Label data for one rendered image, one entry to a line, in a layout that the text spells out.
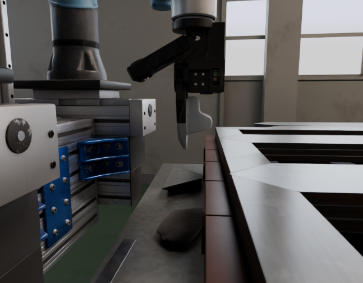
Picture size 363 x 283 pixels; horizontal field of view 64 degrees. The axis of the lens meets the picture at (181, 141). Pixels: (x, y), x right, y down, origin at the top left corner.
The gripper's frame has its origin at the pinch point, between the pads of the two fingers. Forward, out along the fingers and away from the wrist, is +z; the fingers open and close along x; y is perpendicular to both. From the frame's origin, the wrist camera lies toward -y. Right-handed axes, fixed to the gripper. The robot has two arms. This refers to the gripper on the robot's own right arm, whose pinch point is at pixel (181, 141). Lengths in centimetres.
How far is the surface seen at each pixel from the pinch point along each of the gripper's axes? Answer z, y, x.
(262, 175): 5.6, 14.3, -1.3
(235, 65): -37, 35, 261
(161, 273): 24.2, -3.4, -2.5
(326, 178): 5.6, 24.4, -2.6
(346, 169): 5.6, 30.7, 4.3
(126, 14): -92, -80, 271
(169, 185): 20.3, -6.8, 38.2
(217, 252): 9.5, 5.8, -20.0
